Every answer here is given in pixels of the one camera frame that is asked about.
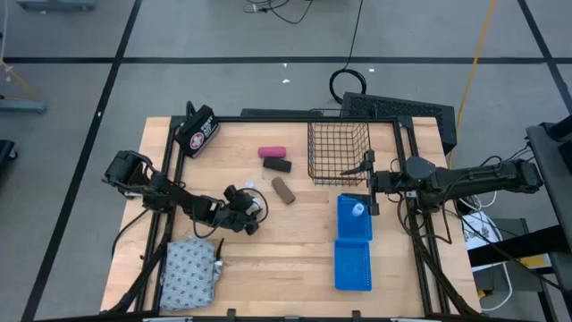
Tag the pink bandage roll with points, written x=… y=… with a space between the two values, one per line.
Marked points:
x=271 y=152

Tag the grey patterned fabric pouch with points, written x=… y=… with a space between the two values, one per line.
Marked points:
x=187 y=275

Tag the black bandage roll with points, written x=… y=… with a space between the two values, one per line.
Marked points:
x=277 y=164

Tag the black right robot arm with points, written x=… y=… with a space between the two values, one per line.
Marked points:
x=469 y=179

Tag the black side table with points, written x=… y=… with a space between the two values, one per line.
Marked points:
x=554 y=201

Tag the black first aid kit bag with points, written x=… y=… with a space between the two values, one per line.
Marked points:
x=196 y=134

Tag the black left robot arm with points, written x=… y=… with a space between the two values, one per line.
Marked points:
x=179 y=197

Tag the brown bandage roll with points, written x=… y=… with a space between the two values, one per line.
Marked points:
x=283 y=190

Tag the white printed paper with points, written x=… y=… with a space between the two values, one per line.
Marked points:
x=476 y=232

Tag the black perforated computer case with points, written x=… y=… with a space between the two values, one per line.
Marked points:
x=402 y=109

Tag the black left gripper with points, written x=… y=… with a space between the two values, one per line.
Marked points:
x=232 y=214

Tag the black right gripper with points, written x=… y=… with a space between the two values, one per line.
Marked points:
x=386 y=182

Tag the blue plastic basket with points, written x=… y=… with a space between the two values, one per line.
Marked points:
x=353 y=228
x=353 y=268

